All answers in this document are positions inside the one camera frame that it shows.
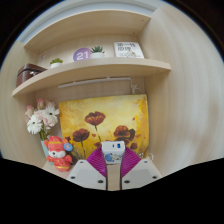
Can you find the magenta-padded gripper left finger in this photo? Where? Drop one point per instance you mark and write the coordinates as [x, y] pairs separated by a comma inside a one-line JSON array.
[[88, 173]]

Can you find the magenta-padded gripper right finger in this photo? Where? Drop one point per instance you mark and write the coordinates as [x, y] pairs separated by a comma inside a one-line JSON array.
[[136, 173]]

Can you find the white printed charger block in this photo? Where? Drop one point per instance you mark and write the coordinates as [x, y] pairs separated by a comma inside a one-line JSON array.
[[113, 151]]

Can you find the red plush mouse toy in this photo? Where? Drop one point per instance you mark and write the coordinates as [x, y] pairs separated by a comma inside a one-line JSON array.
[[59, 156]]

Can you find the light teal vase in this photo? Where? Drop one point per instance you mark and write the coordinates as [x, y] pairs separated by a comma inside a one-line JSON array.
[[45, 148]]

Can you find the yellow poppy flower painting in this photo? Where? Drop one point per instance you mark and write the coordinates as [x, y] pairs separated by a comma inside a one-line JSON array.
[[106, 113]]

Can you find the pink and white flower bouquet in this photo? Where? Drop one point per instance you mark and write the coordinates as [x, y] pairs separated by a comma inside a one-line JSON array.
[[43, 116]]

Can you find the white light bar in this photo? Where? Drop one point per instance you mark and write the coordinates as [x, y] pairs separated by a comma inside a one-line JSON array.
[[95, 82]]

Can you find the wooden shelf unit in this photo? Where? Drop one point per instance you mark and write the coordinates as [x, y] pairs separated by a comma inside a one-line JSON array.
[[100, 68]]

